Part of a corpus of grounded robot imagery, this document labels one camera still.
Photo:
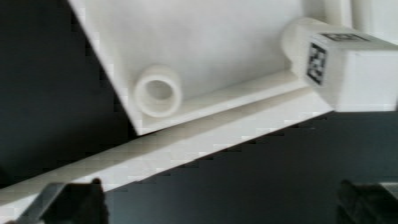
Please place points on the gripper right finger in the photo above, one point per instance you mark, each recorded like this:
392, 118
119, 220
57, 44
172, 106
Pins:
366, 204

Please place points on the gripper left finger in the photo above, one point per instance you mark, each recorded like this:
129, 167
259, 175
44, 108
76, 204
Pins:
67, 204

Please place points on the white square tabletop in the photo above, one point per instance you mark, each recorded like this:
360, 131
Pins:
190, 54

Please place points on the white U-shaped obstacle fence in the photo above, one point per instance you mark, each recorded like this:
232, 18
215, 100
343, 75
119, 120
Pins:
174, 145

